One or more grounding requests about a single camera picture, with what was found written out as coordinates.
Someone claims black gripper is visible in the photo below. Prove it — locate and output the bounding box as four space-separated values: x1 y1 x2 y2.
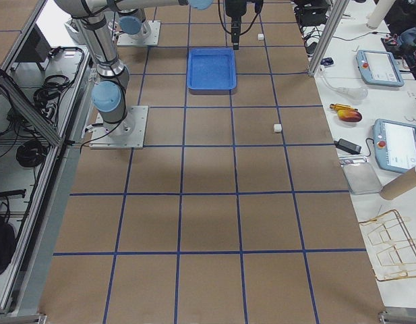
225 0 245 51

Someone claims blue plastic tray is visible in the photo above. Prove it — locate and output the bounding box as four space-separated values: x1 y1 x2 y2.
187 47 237 92

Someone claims red yellow mango toy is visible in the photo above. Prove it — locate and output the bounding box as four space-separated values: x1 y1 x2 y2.
337 109 362 123

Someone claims teach pendant far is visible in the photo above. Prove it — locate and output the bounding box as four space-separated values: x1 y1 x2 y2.
355 50 404 88

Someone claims teach pendant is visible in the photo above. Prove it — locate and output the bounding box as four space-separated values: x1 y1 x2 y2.
355 50 404 88
373 119 416 173

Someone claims black power adapter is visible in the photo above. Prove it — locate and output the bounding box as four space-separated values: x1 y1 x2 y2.
334 138 361 155

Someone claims teach pendant near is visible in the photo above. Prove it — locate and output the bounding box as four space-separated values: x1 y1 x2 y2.
373 119 416 173

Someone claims cardboard tube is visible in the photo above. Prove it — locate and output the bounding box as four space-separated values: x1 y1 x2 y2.
380 165 416 200

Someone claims aluminium frame post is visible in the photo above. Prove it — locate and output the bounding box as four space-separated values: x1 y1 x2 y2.
307 0 349 76

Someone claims gold wire rack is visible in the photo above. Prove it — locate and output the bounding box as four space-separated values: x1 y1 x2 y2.
359 209 416 282

